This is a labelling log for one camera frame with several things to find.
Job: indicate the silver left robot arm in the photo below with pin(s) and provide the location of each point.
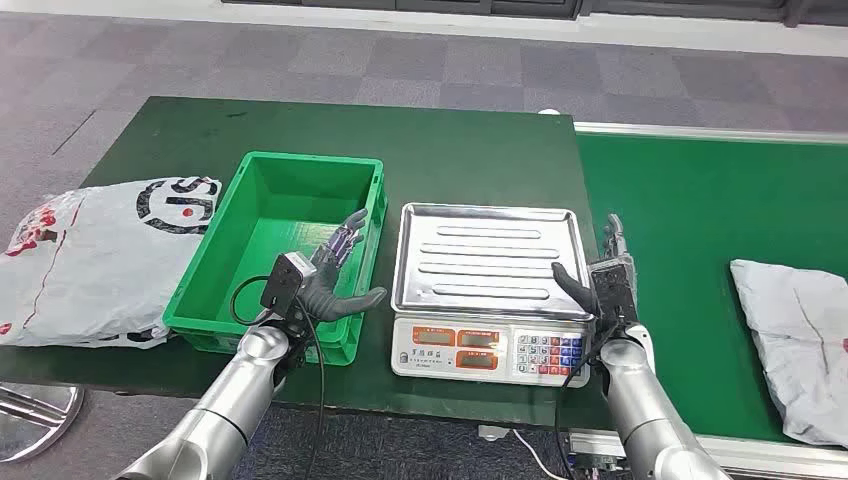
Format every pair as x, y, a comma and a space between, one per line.
225, 404

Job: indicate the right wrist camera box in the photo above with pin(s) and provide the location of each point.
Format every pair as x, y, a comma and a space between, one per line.
613, 291

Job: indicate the white electronic scale steel tray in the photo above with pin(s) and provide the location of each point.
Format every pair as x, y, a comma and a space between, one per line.
490, 265

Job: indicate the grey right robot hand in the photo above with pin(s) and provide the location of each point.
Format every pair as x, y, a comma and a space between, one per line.
573, 286

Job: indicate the chrome round stool base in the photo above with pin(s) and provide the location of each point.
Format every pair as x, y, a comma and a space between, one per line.
33, 417

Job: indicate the large white printed parcel bag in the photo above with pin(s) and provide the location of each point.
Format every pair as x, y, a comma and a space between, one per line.
99, 265

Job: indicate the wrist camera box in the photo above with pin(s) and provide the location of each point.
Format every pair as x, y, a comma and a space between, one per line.
285, 281
613, 291

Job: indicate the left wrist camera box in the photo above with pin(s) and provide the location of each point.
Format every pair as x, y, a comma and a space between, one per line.
285, 281

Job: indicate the grey parcel bag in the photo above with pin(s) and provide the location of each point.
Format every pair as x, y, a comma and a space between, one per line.
795, 331

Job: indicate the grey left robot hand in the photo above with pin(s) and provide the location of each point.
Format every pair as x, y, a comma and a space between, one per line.
324, 298

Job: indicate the green circuit board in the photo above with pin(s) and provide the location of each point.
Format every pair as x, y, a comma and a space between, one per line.
596, 462

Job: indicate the green plastic crate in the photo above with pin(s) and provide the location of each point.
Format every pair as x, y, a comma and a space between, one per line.
278, 199

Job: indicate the white table foot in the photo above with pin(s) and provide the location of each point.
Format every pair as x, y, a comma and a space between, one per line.
493, 432

